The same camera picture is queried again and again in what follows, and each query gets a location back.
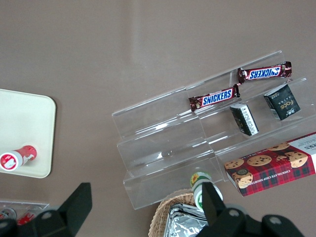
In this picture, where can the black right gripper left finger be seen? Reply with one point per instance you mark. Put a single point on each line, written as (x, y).
(74, 209)

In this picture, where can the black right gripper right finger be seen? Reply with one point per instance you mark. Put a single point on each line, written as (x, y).
(214, 212)

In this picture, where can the oval light wicker basket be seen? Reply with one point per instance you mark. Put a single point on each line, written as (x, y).
(160, 209)

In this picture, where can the beige plastic tray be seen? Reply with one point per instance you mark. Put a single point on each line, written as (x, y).
(24, 118)

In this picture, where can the silver foil container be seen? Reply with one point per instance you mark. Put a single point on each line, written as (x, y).
(182, 225)
(190, 208)

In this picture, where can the green and white bottle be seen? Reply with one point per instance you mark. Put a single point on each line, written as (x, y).
(200, 179)

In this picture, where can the clear acrylic bottle rack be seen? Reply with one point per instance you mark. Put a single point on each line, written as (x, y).
(37, 206)

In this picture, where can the red tartan cookie box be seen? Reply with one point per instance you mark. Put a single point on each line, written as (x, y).
(266, 170)

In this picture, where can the red cup with white lid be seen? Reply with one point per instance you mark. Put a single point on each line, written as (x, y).
(22, 154)

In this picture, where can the clear acrylic stepped stand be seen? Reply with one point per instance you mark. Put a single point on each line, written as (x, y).
(158, 138)

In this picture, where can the black box with white side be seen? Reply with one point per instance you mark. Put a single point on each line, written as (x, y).
(244, 119)

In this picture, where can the Snickers chocolate bar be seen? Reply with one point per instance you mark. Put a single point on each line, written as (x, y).
(214, 97)
(264, 72)

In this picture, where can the black box with gold print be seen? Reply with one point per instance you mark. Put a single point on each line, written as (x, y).
(284, 103)

